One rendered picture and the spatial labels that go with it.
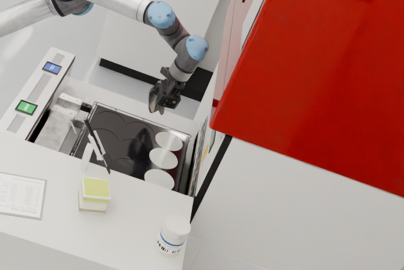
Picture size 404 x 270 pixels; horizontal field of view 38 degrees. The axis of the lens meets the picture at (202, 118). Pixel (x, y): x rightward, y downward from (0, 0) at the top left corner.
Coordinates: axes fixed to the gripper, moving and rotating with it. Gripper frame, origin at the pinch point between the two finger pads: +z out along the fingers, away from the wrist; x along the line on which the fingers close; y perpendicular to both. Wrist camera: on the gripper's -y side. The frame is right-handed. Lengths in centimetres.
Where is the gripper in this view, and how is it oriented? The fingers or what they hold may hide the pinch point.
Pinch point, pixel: (152, 108)
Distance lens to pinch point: 210.1
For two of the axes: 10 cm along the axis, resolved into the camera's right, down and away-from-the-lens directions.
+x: 8.6, 2.2, 4.5
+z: -4.8, 6.4, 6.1
